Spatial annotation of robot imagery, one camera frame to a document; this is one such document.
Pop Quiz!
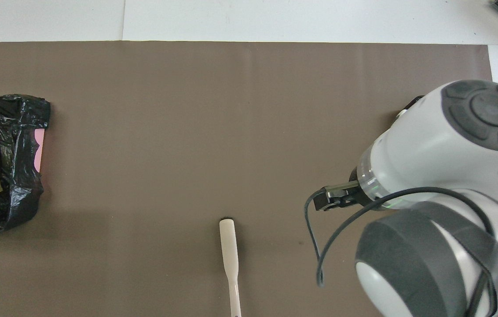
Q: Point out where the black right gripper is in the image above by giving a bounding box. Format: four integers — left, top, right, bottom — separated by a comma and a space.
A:
313, 181, 366, 213

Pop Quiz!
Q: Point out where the beige handled dust brush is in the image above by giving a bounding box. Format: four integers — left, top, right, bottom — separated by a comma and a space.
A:
219, 218, 242, 317

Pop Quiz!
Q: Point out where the pink plastic bin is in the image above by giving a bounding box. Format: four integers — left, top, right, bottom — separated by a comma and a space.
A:
33, 129, 46, 173

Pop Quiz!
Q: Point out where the brown table mat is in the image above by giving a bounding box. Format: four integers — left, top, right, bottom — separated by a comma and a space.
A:
0, 41, 498, 317

